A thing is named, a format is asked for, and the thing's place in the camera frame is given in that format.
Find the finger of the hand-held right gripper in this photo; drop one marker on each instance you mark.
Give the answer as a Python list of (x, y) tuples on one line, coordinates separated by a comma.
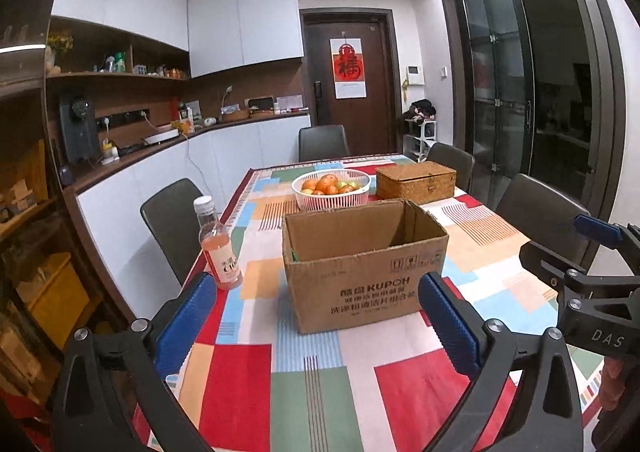
[(595, 230), (545, 262)]

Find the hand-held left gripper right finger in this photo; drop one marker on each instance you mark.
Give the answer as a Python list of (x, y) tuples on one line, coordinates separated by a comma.
[(450, 327)]

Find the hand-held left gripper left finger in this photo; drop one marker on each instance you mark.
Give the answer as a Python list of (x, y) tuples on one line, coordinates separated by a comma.
[(185, 322)]

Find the cardboard box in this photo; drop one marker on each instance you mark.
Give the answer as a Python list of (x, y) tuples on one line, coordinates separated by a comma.
[(360, 292)]

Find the person's right hand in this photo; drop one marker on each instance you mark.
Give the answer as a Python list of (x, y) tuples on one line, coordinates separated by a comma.
[(612, 382)]

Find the grey dining chair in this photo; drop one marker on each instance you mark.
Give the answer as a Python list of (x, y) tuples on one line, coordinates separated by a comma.
[(545, 212), (175, 227), (322, 141), (450, 161)]

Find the plastic drink bottle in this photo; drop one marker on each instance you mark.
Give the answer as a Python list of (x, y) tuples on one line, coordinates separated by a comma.
[(220, 257)]

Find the colourful patchwork tablecloth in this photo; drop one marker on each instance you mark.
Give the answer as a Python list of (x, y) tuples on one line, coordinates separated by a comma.
[(300, 382)]

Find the yellow storage bin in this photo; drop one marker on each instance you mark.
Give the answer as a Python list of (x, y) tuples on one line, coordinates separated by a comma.
[(55, 297)]

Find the wicker basket box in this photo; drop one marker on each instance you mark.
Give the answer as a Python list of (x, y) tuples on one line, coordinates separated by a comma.
[(415, 182)]

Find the white fruit basket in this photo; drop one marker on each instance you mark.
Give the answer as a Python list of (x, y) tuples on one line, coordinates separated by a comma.
[(330, 202)]

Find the white shoe rack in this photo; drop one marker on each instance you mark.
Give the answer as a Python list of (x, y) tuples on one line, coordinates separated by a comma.
[(420, 141)]

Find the white lower cabinets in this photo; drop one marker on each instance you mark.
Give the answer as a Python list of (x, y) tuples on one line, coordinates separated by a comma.
[(235, 146)]

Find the white cabinets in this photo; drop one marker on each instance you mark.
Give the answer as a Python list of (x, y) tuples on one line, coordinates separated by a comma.
[(235, 146), (240, 21)]

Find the white flat appliance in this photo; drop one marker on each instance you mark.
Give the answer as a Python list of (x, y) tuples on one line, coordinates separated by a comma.
[(161, 135)]

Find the pile of orange fruits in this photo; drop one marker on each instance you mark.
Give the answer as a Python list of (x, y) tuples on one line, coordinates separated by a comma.
[(327, 184)]

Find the orange carton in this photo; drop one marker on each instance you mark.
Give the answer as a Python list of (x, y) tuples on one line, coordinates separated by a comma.
[(184, 125)]

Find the glass cabinet doors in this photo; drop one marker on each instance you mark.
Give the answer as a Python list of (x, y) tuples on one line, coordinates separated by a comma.
[(500, 56)]

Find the small wicker tray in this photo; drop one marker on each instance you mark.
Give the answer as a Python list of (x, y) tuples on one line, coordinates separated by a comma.
[(235, 115)]

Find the black water dispenser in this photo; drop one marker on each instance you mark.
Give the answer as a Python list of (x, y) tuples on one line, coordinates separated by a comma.
[(77, 126)]

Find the white intercom panel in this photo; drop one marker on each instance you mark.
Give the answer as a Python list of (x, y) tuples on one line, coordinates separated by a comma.
[(413, 75)]

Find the green bottle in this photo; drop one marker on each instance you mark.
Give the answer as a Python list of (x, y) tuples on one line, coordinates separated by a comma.
[(120, 62)]

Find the white upper cabinets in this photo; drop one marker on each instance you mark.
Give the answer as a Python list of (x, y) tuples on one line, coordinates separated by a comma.
[(240, 21)]

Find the dark wooden door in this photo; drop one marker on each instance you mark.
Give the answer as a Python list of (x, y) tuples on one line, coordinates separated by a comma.
[(350, 26)]

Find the yellow flower bouquet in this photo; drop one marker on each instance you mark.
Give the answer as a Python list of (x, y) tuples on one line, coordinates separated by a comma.
[(60, 39)]

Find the red and white wall poster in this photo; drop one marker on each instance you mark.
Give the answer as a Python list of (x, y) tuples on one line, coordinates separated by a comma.
[(349, 67)]

